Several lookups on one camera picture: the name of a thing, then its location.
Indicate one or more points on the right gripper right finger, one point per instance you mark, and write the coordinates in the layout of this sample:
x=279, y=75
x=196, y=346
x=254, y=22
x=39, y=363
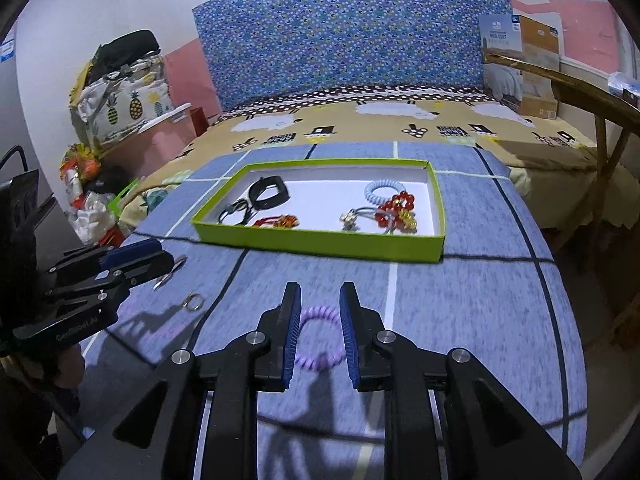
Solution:
x=367, y=369

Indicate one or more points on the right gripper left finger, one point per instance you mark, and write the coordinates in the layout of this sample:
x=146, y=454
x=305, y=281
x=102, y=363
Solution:
x=281, y=326

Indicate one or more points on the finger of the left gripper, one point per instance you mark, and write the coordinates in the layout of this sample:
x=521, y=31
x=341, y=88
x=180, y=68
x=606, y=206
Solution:
x=125, y=254
x=138, y=271

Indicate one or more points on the black smart band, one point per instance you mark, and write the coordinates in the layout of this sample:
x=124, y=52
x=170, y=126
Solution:
x=267, y=193

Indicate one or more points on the pink storage bin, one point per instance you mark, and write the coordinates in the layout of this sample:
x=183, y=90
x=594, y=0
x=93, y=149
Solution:
x=154, y=144

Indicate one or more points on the green white shallow box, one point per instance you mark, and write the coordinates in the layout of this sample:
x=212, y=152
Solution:
x=335, y=219

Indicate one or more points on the blue checked blanket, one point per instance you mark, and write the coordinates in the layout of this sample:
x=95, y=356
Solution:
x=496, y=291

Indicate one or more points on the pineapple print bag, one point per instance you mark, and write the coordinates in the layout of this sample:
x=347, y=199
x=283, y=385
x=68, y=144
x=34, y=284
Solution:
x=121, y=102

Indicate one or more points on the black bag on top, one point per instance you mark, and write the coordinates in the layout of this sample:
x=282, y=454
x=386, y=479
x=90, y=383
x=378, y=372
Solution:
x=124, y=50

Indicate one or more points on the tan sheep print bedsheet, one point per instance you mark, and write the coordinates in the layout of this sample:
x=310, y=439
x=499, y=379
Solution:
x=551, y=163

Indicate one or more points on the blue patterned headboard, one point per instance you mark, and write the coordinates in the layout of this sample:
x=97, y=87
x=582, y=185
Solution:
x=266, y=48

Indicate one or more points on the wooden chair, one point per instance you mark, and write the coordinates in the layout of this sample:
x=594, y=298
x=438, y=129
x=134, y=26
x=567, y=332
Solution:
x=615, y=121

